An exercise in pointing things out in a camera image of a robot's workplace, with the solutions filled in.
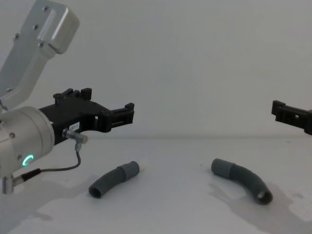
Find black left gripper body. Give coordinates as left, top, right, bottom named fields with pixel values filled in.
left=38, top=99, right=109, bottom=148

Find white table cloth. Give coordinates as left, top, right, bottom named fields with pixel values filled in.
left=0, top=135, right=312, bottom=234

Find thin dark gripper cable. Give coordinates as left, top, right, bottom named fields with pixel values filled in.
left=13, top=128, right=90, bottom=183

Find short curved grey hose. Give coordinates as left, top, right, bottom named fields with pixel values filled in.
left=88, top=160, right=141, bottom=199

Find long curved grey hose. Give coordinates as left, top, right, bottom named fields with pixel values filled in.
left=210, top=157, right=273, bottom=206

